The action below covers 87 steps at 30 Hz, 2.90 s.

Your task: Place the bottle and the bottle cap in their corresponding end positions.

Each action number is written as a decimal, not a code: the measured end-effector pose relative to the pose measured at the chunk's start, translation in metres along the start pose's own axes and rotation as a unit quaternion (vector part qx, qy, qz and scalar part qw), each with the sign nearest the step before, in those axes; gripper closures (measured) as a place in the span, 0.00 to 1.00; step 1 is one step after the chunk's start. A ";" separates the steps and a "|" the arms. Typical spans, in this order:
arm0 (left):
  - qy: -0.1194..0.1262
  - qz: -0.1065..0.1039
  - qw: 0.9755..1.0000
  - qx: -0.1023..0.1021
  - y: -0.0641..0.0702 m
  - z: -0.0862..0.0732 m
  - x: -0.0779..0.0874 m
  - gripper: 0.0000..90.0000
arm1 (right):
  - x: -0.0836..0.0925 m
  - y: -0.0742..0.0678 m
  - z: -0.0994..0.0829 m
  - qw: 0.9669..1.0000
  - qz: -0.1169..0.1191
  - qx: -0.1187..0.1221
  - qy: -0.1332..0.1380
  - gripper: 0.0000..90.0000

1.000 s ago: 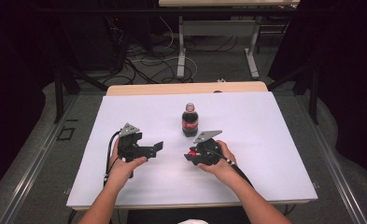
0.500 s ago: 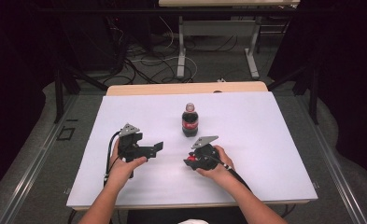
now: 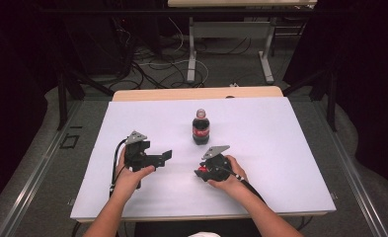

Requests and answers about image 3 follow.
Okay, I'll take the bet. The black horizontal bar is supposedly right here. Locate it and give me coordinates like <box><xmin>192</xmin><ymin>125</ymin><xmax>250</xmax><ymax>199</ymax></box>
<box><xmin>38</xmin><ymin>7</ymin><xmax>318</xmax><ymax>16</ymax></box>

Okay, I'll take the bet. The white floor cable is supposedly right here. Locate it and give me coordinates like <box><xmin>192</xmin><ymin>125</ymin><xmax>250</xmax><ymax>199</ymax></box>
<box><xmin>138</xmin><ymin>17</ymin><xmax>210</xmax><ymax>87</ymax></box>

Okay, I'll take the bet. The metal floor rail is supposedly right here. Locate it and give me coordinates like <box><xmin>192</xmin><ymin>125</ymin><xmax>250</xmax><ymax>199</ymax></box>
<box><xmin>308</xmin><ymin>98</ymin><xmax>388</xmax><ymax>237</ymax></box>
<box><xmin>0</xmin><ymin>100</ymin><xmax>84</xmax><ymax>237</ymax></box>

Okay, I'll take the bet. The dark curtain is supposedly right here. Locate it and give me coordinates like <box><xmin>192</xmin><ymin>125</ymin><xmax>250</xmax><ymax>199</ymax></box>
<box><xmin>0</xmin><ymin>0</ymin><xmax>71</xmax><ymax>216</ymax></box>
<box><xmin>281</xmin><ymin>0</ymin><xmax>388</xmax><ymax>198</ymax></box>

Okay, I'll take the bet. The wooden table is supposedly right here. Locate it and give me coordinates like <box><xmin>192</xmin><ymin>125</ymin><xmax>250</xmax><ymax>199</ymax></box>
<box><xmin>70</xmin><ymin>85</ymin><xmax>337</xmax><ymax>224</ymax></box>

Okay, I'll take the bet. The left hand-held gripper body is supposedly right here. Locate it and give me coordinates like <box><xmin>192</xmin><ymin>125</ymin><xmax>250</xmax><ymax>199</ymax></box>
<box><xmin>123</xmin><ymin>130</ymin><xmax>167</xmax><ymax>173</ymax></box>

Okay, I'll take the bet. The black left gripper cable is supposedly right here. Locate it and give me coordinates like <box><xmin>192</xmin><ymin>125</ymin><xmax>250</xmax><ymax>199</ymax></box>
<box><xmin>109</xmin><ymin>137</ymin><xmax>130</xmax><ymax>199</ymax></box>

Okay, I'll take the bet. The person's white clothing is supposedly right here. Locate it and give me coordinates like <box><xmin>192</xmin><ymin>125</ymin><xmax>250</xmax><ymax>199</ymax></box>
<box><xmin>187</xmin><ymin>231</ymin><xmax>221</xmax><ymax>237</ymax></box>

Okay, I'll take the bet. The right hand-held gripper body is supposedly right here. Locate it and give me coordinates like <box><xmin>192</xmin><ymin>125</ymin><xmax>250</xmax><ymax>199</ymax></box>
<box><xmin>196</xmin><ymin>144</ymin><xmax>235</xmax><ymax>183</ymax></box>

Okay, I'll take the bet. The black metal stand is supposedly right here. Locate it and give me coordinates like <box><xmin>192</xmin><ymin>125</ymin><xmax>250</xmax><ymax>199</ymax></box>
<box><xmin>55</xmin><ymin>67</ymin><xmax>116</xmax><ymax>131</ymax></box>
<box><xmin>280</xmin><ymin>67</ymin><xmax>340</xmax><ymax>133</ymax></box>

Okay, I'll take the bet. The cola bottle with red label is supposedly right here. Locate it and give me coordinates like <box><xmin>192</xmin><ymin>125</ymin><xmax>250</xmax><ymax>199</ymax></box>
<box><xmin>192</xmin><ymin>108</ymin><xmax>211</xmax><ymax>146</ymax></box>

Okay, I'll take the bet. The bundle of floor cables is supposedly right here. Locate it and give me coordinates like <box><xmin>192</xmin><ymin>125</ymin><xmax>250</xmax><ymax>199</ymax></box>
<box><xmin>109</xmin><ymin>18</ymin><xmax>190</xmax><ymax>91</ymax></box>

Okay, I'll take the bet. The person's left hand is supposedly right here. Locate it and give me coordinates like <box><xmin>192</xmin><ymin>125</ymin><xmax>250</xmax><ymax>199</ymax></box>
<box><xmin>110</xmin><ymin>147</ymin><xmax>157</xmax><ymax>202</ymax></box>

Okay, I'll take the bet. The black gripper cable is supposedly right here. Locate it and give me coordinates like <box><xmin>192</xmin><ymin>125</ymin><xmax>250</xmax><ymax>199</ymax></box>
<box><xmin>109</xmin><ymin>137</ymin><xmax>130</xmax><ymax>199</ymax></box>
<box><xmin>214</xmin><ymin>165</ymin><xmax>267</xmax><ymax>204</ymax></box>

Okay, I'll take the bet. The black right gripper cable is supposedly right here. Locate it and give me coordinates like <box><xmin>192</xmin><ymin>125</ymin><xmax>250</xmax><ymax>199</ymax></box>
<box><xmin>214</xmin><ymin>165</ymin><xmax>267</xmax><ymax>204</ymax></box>

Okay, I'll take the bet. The white desk with metal legs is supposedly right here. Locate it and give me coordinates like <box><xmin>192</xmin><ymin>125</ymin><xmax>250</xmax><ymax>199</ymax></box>
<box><xmin>167</xmin><ymin>0</ymin><xmax>318</xmax><ymax>85</ymax></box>

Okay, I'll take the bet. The person's right hand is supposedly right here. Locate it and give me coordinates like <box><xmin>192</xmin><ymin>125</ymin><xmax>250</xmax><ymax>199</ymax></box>
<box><xmin>206</xmin><ymin>154</ymin><xmax>251</xmax><ymax>199</ymax></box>

